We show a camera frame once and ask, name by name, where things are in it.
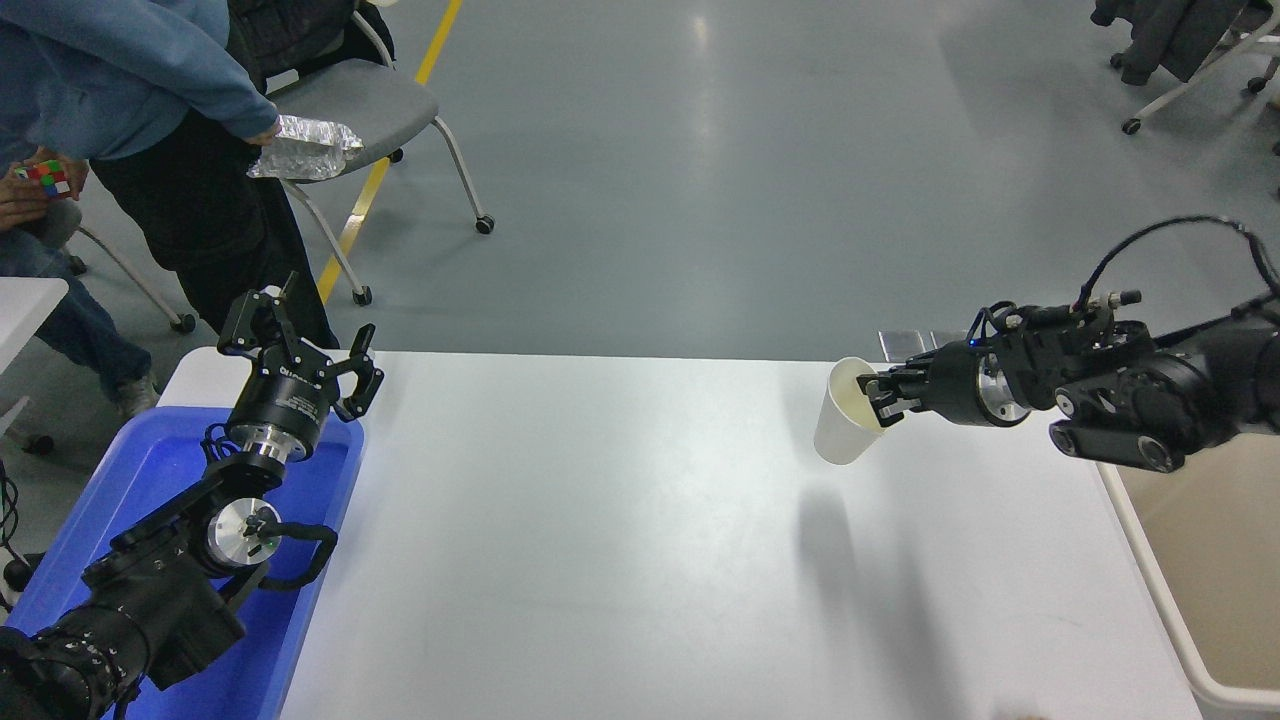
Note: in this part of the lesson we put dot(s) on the metal floor plate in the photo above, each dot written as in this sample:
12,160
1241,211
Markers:
948,340
900,345

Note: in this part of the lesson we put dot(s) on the multicoloured puzzle cube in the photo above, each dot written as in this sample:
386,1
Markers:
45,180

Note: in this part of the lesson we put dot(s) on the person's left hand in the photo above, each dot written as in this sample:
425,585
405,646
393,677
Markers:
72,170
265,132

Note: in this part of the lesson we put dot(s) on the person's right hand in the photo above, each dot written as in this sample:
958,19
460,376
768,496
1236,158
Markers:
20,205

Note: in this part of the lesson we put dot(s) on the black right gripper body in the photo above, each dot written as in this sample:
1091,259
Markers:
955,385

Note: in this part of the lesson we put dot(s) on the black jacket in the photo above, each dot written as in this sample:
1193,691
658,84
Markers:
300,35

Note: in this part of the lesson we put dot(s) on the white paper cup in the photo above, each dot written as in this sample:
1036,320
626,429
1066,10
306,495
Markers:
840,440

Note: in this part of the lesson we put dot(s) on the grey seat white-frame chair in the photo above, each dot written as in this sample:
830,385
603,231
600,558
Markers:
360,105

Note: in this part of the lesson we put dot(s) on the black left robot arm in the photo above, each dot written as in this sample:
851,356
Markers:
160,600

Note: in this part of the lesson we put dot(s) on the grey office chair with casters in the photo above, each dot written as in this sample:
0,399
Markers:
184,324

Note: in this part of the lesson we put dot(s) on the dark grey jacket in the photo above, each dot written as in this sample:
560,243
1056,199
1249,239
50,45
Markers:
1170,35

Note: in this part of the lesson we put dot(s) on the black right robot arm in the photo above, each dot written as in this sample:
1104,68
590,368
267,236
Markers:
1180,390

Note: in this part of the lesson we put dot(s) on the large pale plastic bin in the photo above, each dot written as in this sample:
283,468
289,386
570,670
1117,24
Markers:
1220,560

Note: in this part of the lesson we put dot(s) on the black equipment foot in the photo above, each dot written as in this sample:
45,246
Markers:
22,572

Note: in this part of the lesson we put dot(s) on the white-frame chair with casters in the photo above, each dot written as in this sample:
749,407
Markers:
1131,126

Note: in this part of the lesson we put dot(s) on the person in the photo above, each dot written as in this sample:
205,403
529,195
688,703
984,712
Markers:
100,70
70,320

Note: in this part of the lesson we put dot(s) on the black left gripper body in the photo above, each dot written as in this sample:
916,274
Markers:
285,408

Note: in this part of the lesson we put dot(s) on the white side table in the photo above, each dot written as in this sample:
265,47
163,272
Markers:
25,305

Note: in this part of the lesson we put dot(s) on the blue plastic tray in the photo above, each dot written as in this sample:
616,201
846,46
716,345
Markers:
300,600

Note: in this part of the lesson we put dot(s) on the silver foil tray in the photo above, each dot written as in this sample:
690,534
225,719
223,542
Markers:
305,148

